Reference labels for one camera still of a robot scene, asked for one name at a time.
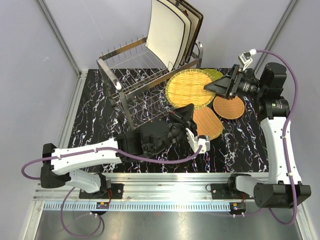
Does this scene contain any purple cable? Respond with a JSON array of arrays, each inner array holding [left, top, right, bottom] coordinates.
[[20, 143, 205, 238], [207, 49, 300, 227]]

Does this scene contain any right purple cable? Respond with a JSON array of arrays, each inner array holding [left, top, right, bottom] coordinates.
[[207, 49, 300, 227]]

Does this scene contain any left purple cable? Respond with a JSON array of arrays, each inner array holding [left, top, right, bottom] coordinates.
[[20, 143, 205, 238]]

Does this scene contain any green polka dot plate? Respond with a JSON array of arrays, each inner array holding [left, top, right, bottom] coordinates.
[[203, 68, 224, 82]]

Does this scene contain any round woven wicker plate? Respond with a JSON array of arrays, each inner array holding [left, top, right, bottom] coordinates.
[[213, 96, 245, 120]]

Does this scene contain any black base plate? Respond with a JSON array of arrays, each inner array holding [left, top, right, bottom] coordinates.
[[78, 183, 125, 200], [209, 183, 254, 200]]

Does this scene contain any aluminium mounting rail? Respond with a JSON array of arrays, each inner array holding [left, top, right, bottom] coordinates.
[[32, 172, 269, 215]]

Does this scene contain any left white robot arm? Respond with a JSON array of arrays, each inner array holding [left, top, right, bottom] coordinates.
[[40, 103, 206, 199]]

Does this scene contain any white middle square plate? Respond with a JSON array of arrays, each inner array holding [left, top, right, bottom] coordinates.
[[169, 0, 195, 68]]

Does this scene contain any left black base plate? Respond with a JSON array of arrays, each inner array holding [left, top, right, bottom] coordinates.
[[78, 183, 125, 200]]

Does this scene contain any dark brown square plate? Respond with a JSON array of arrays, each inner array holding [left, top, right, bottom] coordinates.
[[179, 0, 204, 63]]

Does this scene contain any cream black-rimmed square plate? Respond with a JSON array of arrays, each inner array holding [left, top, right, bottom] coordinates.
[[145, 0, 186, 71]]

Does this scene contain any stainless steel dish rack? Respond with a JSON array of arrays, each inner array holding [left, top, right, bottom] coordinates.
[[96, 37, 203, 130]]

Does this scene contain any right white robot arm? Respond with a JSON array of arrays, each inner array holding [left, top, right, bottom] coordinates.
[[204, 62, 312, 209]]

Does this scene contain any woven wicker tray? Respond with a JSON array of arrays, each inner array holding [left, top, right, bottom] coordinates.
[[193, 106, 224, 141]]

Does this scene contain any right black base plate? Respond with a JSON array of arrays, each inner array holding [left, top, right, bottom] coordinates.
[[209, 183, 254, 200]]

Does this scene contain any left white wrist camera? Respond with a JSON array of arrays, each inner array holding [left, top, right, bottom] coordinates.
[[185, 128, 211, 154]]

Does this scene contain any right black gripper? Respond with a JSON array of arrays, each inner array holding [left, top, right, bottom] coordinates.
[[203, 64, 266, 101]]

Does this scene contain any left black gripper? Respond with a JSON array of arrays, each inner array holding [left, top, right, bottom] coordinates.
[[151, 103, 199, 155]]

